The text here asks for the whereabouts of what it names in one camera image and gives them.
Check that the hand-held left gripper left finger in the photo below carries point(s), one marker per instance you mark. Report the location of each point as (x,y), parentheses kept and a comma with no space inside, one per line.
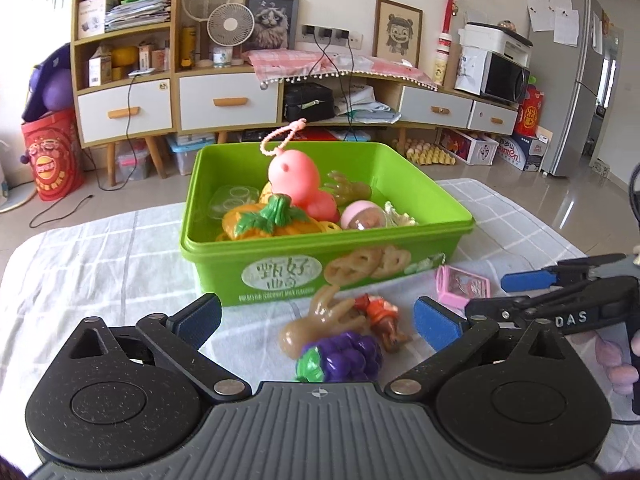
(196,322)

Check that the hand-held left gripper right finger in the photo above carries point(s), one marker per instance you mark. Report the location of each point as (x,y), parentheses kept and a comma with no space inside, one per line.
(436,325)

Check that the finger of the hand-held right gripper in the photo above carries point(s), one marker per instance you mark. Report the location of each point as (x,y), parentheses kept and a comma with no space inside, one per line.
(505,305)
(527,280)

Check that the small pink card box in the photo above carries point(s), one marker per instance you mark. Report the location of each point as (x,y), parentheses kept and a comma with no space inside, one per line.
(462,287)

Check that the red brown toy figure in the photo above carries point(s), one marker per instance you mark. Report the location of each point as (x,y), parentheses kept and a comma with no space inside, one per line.
(382,317)

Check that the green plastic box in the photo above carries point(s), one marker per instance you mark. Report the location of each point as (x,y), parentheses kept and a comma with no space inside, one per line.
(280,275)

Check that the purple toy grapes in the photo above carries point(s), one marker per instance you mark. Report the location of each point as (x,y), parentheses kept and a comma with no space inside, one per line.
(345,357)

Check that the beige starfish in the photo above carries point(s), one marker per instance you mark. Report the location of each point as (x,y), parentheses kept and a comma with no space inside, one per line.
(400,217)

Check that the tan rubber hand toy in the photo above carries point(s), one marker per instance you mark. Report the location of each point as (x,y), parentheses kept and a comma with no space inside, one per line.
(350,187)
(310,332)

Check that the clear plastic shell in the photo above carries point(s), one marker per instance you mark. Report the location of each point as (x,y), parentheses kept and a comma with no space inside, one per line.
(232,200)

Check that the orange toy pumpkin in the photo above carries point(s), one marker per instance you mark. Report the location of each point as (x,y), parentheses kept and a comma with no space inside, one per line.
(270,217)

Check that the pink clear capsule ball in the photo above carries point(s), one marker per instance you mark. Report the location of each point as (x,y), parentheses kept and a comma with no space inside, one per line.
(361,215)

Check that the yellow toy corn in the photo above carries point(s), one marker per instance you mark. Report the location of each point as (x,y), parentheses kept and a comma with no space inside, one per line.
(267,193)

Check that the person's right hand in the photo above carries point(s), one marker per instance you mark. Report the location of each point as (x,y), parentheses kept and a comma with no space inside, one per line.
(621,376)

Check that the checked grey white blanket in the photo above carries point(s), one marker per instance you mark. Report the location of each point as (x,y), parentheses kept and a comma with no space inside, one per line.
(100,260)

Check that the white red toy box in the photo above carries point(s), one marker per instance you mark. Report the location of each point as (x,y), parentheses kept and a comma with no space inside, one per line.
(467,146)

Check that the yellow egg tray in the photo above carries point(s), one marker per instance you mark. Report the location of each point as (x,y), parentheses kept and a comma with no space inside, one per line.
(425,152)

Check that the red gift box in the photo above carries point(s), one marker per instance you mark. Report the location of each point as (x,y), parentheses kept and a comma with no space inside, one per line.
(530,112)

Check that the clear storage box blue lid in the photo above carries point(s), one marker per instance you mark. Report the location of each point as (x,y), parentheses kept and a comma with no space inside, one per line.
(190,155)

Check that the clear storage box pink contents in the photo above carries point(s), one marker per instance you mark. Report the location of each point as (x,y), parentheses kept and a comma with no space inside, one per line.
(131,162)

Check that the black microwave oven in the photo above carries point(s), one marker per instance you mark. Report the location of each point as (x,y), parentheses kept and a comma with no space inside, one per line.
(505,79)

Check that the grey refrigerator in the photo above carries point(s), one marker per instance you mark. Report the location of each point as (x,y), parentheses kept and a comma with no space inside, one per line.
(570,80)

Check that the red bag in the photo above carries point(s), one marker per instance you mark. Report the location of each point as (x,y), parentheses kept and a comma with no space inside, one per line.
(52,157)

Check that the white round fan base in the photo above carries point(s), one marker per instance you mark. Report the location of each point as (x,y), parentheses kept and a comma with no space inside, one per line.
(15,197)

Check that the pile of light papers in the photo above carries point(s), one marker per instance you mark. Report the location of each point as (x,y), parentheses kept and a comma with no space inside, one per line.
(365,107)

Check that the long curved wooden sideboard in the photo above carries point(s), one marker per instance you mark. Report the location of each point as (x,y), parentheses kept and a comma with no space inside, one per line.
(380,100)

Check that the white printer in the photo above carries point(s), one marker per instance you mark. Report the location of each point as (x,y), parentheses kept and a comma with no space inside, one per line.
(495,42)

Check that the red white hanging ornament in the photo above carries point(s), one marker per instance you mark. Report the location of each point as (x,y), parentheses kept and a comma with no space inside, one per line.
(445,50)

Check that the black bag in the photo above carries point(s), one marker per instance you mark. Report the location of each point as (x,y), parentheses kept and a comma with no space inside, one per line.
(307,102)

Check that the tall wooden shelf cabinet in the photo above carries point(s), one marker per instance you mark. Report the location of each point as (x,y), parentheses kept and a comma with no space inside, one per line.
(125,60)

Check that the yellow bottle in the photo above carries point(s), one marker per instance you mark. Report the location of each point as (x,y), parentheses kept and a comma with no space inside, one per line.
(188,50)

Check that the white carton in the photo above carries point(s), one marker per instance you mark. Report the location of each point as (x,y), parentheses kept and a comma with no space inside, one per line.
(100,67)

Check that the purple plush toy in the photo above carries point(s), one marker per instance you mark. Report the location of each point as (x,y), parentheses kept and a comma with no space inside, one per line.
(50,85)

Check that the framed cartoon girl picture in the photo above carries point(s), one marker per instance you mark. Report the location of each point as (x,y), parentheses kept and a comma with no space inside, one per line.
(398,32)

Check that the pink checked tablecloth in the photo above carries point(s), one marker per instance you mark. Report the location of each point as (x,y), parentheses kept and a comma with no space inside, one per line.
(300,62)

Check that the small white desk fan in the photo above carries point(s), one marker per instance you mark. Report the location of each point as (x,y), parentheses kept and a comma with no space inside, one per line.
(230,22)

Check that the framed cat picture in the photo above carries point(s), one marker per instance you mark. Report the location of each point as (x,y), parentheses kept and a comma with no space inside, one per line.
(272,22)

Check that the stack of papers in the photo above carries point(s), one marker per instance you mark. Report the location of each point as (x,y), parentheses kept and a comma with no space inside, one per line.
(137,12)

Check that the wall power sockets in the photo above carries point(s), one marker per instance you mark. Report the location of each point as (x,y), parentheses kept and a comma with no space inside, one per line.
(330,36)

